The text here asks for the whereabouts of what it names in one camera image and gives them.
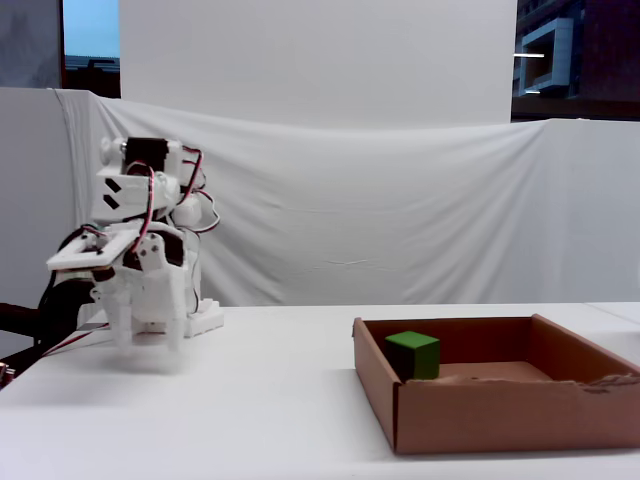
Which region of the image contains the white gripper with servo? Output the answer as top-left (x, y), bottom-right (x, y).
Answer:
top-left (91, 227), bottom-right (189, 354)

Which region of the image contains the green cube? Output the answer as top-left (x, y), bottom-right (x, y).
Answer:
top-left (384, 330), bottom-right (443, 382)

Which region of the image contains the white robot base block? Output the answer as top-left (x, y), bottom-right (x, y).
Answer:
top-left (183, 296), bottom-right (225, 340)

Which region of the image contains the brown cardboard box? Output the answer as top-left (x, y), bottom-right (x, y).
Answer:
top-left (351, 312), bottom-right (640, 457)

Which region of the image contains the dark brown bar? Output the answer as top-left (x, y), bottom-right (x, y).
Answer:
top-left (0, 301), bottom-right (44, 346)

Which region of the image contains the white partition board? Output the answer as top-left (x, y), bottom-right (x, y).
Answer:
top-left (0, 86), bottom-right (84, 321)

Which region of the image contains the white draped cloth backdrop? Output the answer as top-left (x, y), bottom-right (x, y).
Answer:
top-left (49, 88), bottom-right (640, 308)

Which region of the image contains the white board panel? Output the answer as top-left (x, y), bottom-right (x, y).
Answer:
top-left (118, 0), bottom-right (519, 127)

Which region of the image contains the red black wire on table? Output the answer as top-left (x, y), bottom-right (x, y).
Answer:
top-left (39, 322), bottom-right (112, 359)

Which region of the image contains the white wrist camera mount plate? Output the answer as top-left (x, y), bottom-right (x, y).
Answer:
top-left (46, 228), bottom-right (130, 275)

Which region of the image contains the black cable loop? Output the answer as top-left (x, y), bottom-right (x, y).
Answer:
top-left (35, 234), bottom-right (101, 351)

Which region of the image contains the red black arm wire bundle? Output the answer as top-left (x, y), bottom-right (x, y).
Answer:
top-left (128, 145), bottom-right (222, 261)

